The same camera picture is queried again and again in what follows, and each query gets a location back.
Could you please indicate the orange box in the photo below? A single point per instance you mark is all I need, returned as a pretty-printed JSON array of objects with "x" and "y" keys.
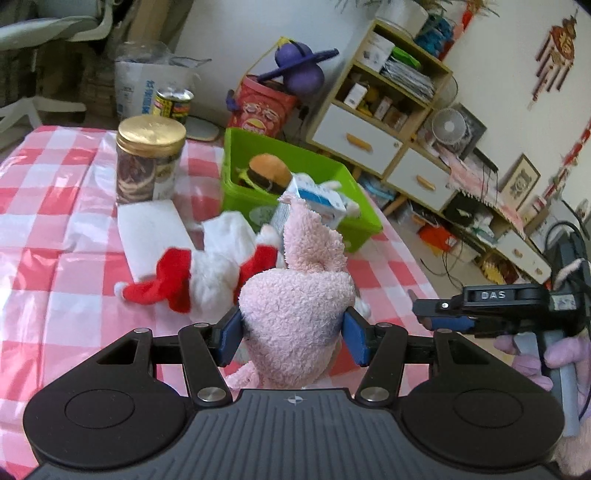
[{"x": 434, "y": 237}]

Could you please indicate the black framed picture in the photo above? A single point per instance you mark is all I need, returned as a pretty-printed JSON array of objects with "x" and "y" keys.
[{"x": 475, "y": 129}]

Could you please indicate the yellow and black tin can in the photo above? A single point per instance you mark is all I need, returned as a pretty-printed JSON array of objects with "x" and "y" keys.
[{"x": 173, "y": 106}]

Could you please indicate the black bag with white logo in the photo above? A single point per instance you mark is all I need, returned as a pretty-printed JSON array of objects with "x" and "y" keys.
[{"x": 461, "y": 210}]

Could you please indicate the red snack bucket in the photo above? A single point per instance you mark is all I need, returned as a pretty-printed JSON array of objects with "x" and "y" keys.
[{"x": 261, "y": 108}]

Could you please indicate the pink plush toy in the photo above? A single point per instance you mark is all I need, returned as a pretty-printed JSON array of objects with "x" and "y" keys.
[{"x": 295, "y": 309}]

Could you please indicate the red wall ornament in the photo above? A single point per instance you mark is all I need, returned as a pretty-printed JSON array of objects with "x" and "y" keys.
[{"x": 558, "y": 46}]

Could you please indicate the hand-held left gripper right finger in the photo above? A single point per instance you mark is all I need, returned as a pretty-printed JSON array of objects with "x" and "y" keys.
[{"x": 356, "y": 339}]

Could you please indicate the low white drawer cabinet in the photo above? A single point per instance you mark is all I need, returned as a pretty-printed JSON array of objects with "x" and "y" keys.
[{"x": 517, "y": 254}]

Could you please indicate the gold lid cookie jar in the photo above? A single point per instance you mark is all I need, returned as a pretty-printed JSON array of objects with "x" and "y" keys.
[{"x": 147, "y": 161}]

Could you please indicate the green plastic bin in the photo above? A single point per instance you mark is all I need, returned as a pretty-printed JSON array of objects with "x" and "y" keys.
[{"x": 323, "y": 166}]

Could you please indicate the white desk fan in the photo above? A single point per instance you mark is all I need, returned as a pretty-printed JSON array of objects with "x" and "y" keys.
[{"x": 448, "y": 127}]

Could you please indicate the blue and white milk carton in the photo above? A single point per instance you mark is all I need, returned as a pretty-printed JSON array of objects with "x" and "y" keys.
[{"x": 318, "y": 196}]

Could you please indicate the brown framed picture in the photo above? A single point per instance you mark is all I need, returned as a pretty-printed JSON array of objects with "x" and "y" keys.
[{"x": 521, "y": 182}]

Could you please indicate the burger plush toy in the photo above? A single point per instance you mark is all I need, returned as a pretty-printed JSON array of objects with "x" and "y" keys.
[{"x": 270, "y": 168}]

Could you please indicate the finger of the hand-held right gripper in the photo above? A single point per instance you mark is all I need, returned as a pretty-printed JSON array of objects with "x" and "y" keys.
[{"x": 443, "y": 314}]

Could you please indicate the white and red plush toy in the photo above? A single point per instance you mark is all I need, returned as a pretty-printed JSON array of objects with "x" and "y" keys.
[{"x": 212, "y": 277}]

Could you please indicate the pink checkered tablecloth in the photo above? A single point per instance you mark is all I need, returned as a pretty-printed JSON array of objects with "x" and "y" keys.
[{"x": 55, "y": 295}]

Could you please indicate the yellow toy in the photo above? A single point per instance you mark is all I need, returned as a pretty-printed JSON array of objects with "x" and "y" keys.
[{"x": 369, "y": 100}]

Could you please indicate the white fluffy plush toy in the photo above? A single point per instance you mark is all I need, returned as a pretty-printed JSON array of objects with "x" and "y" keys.
[{"x": 353, "y": 208}]

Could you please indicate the white cardboard box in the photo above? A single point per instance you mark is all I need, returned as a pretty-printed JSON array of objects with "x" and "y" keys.
[{"x": 134, "y": 87}]

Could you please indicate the wooden shelf cabinet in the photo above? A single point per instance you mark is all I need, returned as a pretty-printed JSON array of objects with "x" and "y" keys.
[{"x": 355, "y": 138}]

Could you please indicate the grey white chair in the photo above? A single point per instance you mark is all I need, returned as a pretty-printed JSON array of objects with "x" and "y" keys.
[{"x": 27, "y": 107}]

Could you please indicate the purple hopper ball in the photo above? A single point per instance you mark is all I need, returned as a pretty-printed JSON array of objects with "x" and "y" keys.
[{"x": 300, "y": 69}]

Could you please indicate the small red wall hanging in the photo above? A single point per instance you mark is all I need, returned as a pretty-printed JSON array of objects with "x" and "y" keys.
[{"x": 575, "y": 150}]

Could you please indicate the small white box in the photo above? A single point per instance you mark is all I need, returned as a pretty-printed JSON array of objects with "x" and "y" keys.
[{"x": 355, "y": 94}]

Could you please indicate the white floor scale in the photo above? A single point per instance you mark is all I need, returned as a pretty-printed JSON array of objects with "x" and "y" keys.
[{"x": 203, "y": 129}]

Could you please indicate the blue lid storage box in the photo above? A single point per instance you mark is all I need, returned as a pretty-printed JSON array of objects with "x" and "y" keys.
[{"x": 378, "y": 191}]

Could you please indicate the person's right forearm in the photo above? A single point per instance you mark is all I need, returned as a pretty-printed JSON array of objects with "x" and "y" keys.
[{"x": 575, "y": 457}]

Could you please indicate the pink lace cloth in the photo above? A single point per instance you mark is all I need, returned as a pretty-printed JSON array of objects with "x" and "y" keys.
[{"x": 466, "y": 173}]

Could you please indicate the white tissue pack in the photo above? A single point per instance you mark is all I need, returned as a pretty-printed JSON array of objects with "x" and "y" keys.
[{"x": 147, "y": 230}]

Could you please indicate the person's right hand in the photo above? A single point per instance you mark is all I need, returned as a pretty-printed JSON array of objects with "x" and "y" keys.
[{"x": 526, "y": 371}]

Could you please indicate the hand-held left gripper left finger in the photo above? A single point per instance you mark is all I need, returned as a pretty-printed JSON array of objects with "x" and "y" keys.
[{"x": 230, "y": 334}]

